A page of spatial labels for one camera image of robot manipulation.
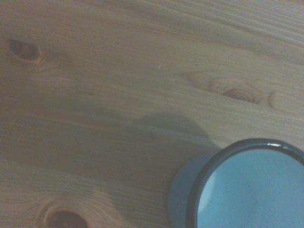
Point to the blue enamel mug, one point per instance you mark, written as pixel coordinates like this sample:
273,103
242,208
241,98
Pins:
249,190

